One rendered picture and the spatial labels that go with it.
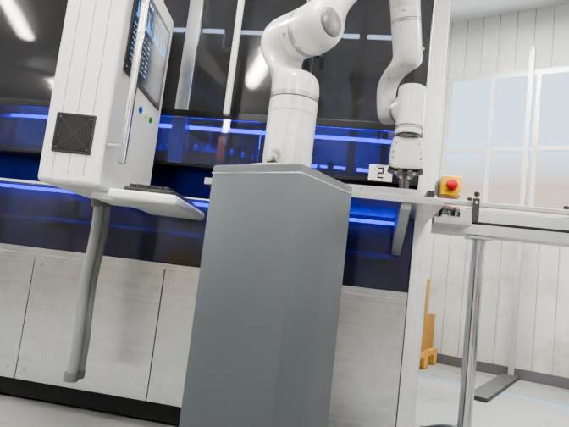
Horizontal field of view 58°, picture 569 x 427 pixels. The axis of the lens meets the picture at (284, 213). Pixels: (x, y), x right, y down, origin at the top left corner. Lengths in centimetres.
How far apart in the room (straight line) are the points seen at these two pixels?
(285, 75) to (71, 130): 66
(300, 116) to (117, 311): 118
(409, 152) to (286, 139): 50
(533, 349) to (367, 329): 277
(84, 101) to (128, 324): 88
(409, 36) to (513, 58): 335
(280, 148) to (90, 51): 71
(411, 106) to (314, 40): 46
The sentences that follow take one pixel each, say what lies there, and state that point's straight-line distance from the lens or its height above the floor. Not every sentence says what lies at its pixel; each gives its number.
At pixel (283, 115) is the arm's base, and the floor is 99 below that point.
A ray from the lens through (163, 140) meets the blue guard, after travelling 208.
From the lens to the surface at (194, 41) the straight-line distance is 218.
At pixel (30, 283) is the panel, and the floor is 46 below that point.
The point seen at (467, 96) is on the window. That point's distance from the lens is 489.
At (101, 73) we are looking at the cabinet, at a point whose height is 113.
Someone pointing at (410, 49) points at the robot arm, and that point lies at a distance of 164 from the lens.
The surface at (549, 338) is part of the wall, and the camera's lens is 449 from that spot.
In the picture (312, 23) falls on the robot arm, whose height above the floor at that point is 121.
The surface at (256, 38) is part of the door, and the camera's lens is 213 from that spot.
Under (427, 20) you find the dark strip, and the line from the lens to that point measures 210.
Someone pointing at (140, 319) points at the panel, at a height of 38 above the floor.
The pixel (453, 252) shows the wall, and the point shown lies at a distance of 462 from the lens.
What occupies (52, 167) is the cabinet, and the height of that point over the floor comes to 84.
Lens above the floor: 64
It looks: 6 degrees up
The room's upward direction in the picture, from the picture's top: 7 degrees clockwise
